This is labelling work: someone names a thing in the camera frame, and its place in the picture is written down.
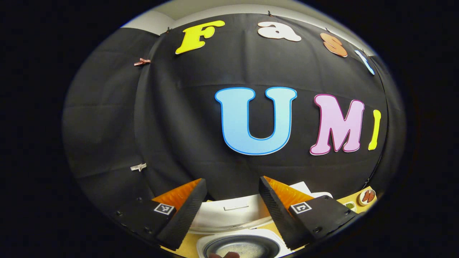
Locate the white rice cooker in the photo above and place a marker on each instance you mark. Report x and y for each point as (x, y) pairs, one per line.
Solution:
(233, 216)

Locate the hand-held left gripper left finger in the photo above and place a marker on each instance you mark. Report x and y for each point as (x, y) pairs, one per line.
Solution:
(188, 215)

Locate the copper clothes clip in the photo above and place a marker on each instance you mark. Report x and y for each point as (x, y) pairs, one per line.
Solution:
(142, 62)

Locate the white clothes clip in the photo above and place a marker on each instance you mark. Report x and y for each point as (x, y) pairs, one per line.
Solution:
(138, 167)

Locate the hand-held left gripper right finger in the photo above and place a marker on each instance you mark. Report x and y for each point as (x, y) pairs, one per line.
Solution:
(278, 215)

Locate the green beans heap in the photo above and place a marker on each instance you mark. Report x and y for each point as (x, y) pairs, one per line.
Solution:
(349, 205)

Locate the thin white rice layer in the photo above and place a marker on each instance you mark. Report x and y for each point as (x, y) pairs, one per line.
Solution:
(251, 249)

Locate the white divided dish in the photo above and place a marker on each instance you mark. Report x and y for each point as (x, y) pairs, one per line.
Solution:
(349, 206)

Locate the white round plate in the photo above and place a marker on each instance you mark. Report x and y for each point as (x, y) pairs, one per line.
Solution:
(373, 202)

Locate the red meat piece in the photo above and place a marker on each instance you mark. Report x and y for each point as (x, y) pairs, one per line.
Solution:
(364, 197)
(370, 195)

